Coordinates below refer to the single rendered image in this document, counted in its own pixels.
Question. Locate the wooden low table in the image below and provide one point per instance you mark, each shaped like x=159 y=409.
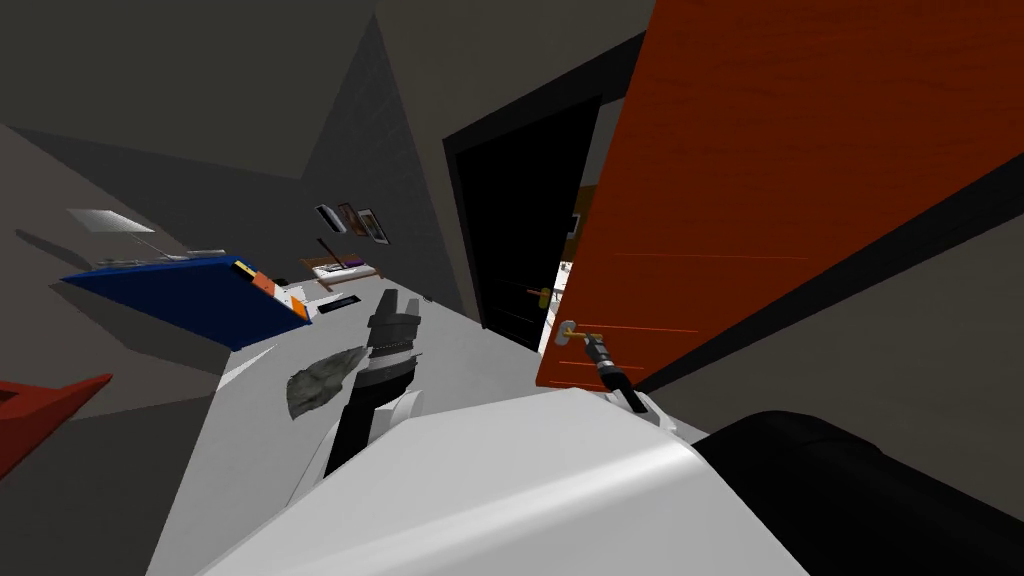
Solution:
x=342 y=270

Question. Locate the red furniture piece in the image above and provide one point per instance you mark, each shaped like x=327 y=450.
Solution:
x=32 y=408

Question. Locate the brown framed wall picture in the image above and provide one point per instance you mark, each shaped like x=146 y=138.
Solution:
x=353 y=219

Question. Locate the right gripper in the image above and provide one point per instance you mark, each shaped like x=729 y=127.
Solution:
x=596 y=352

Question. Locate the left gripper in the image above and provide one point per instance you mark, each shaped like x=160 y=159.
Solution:
x=392 y=332

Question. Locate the grey crumpled cloth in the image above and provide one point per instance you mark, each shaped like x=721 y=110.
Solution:
x=320 y=384

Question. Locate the grey framed wall picture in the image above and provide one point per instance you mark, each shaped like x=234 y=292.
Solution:
x=374 y=227

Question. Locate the orange-brown door leaf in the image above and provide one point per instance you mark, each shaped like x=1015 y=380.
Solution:
x=784 y=160

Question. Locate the blue bed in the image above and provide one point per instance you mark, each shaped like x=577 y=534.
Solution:
x=192 y=300

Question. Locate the dark flat mat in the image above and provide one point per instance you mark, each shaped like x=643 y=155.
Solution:
x=339 y=304

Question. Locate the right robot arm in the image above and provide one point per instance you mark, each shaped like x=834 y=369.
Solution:
x=864 y=496

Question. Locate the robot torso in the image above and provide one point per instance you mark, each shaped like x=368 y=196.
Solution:
x=512 y=496

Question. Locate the white framed wall picture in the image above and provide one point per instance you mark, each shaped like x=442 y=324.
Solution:
x=330 y=218

